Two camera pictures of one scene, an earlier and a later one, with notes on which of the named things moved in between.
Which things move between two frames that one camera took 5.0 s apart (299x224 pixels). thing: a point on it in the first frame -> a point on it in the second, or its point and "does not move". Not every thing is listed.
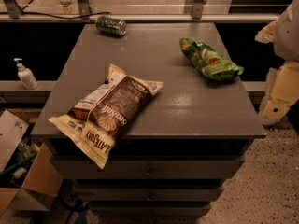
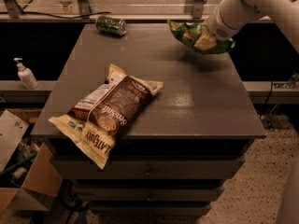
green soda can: [117, 26] does not move
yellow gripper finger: [266, 35] -> [205, 42]
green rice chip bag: [212, 62] -> [189, 34]
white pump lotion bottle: [26, 76] does not move
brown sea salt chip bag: [94, 121] does not move
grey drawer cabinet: [177, 153] does not move
